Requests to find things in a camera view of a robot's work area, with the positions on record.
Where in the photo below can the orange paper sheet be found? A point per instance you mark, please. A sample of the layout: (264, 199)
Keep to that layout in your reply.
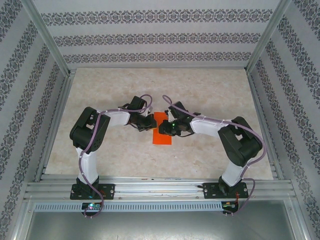
(162, 140)

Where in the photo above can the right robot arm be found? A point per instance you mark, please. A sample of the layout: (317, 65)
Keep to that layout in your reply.
(207, 126)

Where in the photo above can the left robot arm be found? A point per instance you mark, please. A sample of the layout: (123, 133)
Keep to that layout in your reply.
(117, 120)

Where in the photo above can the grey metal sheet tray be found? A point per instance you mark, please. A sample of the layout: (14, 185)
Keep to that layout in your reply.
(160, 227)

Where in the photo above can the circuit board with lights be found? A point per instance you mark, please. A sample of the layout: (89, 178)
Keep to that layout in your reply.
(230, 205)
(91, 206)

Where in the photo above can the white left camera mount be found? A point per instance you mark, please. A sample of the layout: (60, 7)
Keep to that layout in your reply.
(146, 114)

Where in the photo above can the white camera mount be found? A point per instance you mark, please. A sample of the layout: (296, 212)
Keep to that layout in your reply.
(146, 114)
(171, 115)

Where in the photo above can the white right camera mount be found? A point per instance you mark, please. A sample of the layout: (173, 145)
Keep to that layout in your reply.
(171, 115)

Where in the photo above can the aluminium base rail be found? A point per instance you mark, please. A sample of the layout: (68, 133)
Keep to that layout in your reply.
(160, 187)

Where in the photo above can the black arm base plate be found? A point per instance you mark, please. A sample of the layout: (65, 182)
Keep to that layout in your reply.
(108, 191)
(210, 191)

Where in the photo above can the aluminium side rail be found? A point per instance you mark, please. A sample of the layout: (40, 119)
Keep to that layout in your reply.
(258, 100)
(53, 130)

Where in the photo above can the aluminium frame post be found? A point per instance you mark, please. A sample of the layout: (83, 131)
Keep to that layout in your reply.
(267, 37)
(46, 37)

